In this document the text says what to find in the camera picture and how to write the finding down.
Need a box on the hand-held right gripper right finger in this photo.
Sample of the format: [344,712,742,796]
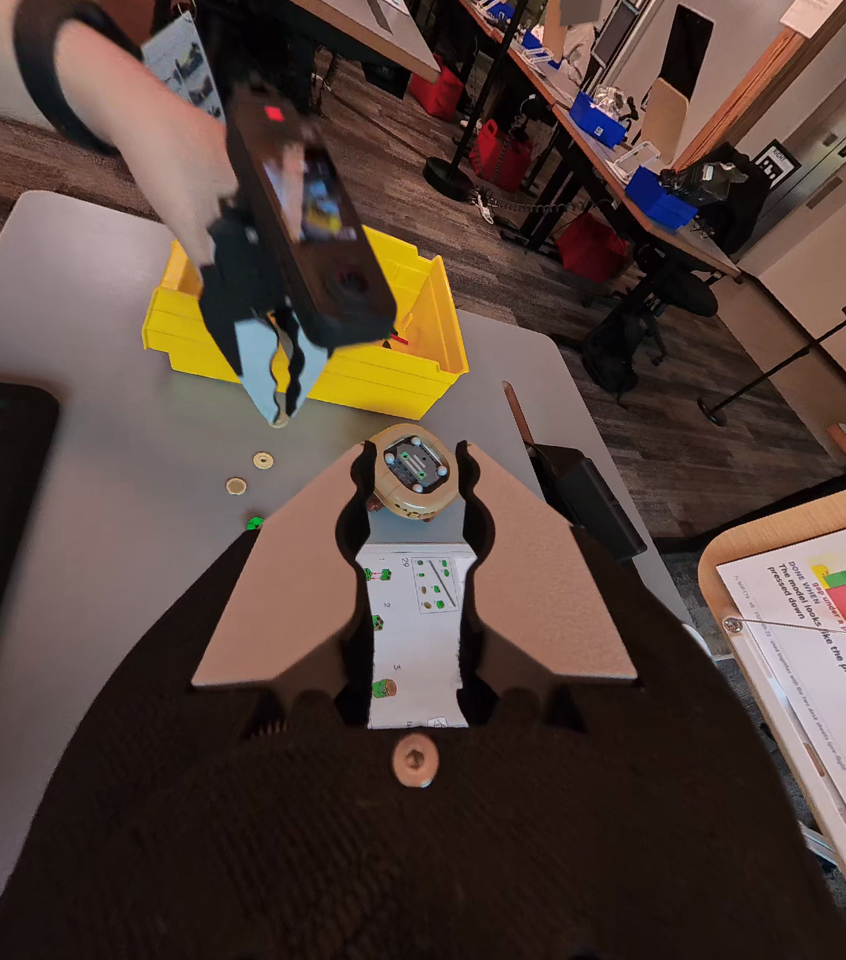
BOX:
[456,441,640,729]

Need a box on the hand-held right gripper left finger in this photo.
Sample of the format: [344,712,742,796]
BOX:
[190,441,379,729]

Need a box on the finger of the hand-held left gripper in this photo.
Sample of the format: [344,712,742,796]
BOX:
[280,326,331,420]
[234,315,304,430]

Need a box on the yellow plastic bin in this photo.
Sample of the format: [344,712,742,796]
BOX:
[141,225,470,421]

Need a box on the person's left forearm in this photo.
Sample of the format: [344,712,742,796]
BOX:
[55,18,240,267]

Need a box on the black box at table edge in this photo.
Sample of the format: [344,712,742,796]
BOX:
[526,442,649,565]

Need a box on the brick instruction booklet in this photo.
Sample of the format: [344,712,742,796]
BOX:
[355,541,478,730]

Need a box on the black stanchion pole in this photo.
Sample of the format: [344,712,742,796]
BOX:
[696,296,846,429]
[423,0,529,202]

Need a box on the tan round brick model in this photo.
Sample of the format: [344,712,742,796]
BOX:
[366,423,463,522]

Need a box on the brown wooden strip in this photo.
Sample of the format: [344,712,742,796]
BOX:
[501,381,538,451]

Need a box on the red bag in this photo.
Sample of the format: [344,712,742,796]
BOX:
[470,120,534,195]
[556,213,630,282]
[408,56,465,121]

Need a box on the grey topped table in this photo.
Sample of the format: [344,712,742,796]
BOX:
[295,0,442,84]

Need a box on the round-cornered wooden table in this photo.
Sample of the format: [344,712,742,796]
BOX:
[699,472,846,960]

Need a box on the printed instruction sheet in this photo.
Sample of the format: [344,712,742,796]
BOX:
[717,513,846,954]

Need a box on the clear plastic box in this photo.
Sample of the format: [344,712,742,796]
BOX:
[614,142,664,181]

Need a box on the black office chair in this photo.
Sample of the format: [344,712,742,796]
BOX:
[580,243,720,410]

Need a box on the tan chair back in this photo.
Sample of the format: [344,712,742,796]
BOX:
[640,75,694,168]

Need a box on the long wooden table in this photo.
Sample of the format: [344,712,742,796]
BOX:
[460,0,742,279]

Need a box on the black bag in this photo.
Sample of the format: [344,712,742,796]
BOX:
[659,142,769,256]

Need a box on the black panel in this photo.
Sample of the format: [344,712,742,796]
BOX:
[659,3,716,102]

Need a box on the thin wire tether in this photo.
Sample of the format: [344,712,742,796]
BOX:
[723,616,846,650]

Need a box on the coiled cable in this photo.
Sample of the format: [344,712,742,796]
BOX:
[471,189,544,225]

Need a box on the hanging lanyard card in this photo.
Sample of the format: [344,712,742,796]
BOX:
[141,11,227,125]

